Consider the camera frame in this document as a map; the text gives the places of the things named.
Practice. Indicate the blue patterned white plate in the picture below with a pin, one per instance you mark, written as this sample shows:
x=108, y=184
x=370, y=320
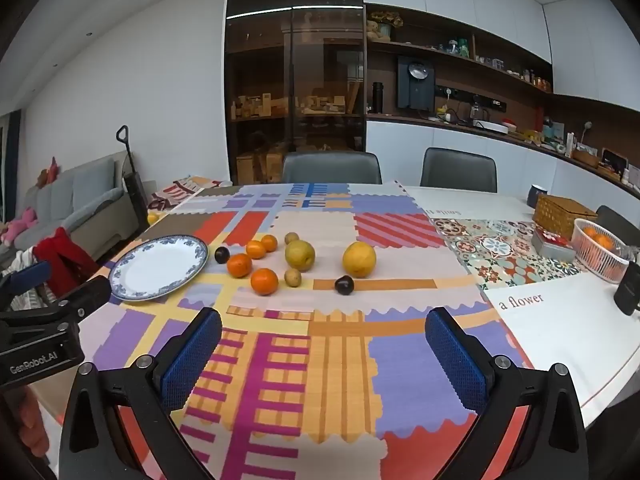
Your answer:
x=155, y=270

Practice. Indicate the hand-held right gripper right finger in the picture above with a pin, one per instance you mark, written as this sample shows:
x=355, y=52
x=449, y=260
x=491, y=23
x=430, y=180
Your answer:
x=457, y=365

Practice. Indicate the red striped folded cloth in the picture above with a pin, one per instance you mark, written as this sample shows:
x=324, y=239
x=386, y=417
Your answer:
x=175, y=192

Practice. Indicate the dark glass display cabinet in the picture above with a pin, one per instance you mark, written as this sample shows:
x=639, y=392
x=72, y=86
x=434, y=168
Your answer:
x=260, y=85

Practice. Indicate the colourful patchwork tablecloth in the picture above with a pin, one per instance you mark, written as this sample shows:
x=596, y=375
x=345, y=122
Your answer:
x=325, y=360

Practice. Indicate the black device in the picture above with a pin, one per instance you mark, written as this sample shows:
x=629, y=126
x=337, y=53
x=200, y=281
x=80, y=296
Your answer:
x=629, y=290

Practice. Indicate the wall-mounted water dispenser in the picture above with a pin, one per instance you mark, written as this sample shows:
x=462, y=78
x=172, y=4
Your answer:
x=415, y=85

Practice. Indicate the yellow object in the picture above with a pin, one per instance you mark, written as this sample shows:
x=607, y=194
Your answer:
x=152, y=218

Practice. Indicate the dark purple plum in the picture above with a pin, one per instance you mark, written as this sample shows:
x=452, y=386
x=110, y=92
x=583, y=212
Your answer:
x=222, y=254
x=344, y=285

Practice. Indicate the dark blue mug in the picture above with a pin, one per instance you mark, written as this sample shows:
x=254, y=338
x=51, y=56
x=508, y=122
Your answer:
x=536, y=196

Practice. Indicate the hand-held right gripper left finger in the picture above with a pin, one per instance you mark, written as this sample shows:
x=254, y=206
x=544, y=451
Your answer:
x=192, y=360

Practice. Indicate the white round appliance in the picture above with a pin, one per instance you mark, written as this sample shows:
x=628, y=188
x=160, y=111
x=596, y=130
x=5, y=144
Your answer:
x=491, y=126

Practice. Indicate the black picture frame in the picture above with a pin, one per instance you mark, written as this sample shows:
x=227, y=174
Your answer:
x=614, y=160

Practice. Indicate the small mandarin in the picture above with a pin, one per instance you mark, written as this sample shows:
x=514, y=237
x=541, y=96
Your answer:
x=255, y=249
x=269, y=243

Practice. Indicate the white lower counter cabinet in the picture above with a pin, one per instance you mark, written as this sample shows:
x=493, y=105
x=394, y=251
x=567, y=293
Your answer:
x=400, y=140

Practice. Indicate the black thermos bottle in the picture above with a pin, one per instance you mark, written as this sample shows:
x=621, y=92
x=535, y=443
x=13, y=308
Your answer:
x=377, y=97

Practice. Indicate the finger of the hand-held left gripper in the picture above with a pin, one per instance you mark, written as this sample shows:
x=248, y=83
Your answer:
x=86, y=296
x=31, y=273

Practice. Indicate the tile patterned table mat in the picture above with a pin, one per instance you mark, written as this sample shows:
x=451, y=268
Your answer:
x=495, y=250

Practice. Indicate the sunflower bouquet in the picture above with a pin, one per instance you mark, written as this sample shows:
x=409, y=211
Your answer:
x=387, y=19

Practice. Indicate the grey sofa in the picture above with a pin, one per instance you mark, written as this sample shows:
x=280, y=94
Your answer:
x=90, y=195

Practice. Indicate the electric kettle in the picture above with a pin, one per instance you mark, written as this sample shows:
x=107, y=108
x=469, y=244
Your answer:
x=478, y=108

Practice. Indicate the pink plush toy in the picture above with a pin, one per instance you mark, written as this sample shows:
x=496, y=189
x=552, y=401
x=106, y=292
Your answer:
x=22, y=220

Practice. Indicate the white printed table cover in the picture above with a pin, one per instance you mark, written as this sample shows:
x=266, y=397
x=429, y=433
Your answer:
x=565, y=335

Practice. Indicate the teddy bear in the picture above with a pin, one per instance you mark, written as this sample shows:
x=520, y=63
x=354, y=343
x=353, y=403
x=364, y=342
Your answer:
x=377, y=31

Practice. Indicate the brown kiwi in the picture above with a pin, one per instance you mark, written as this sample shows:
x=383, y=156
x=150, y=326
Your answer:
x=292, y=276
x=291, y=238

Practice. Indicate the grey dining chair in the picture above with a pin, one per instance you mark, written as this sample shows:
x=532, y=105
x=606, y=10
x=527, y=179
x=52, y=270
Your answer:
x=617, y=220
x=457, y=170
x=330, y=167

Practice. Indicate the yellow-green pear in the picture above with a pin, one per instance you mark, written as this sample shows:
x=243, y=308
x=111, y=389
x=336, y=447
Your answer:
x=300, y=255

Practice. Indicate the red plush toy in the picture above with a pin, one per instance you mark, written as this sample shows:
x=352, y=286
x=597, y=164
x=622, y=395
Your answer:
x=47, y=172

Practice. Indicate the large orange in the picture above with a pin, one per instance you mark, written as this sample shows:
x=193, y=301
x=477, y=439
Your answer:
x=240, y=265
x=264, y=281

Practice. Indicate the wicker basket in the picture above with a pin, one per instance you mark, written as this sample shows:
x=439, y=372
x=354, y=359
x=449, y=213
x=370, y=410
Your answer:
x=562, y=215

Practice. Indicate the person's left hand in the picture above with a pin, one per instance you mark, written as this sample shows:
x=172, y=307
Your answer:
x=30, y=425

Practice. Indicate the upright vacuum cleaner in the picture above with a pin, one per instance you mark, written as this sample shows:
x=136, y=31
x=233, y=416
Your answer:
x=134, y=185

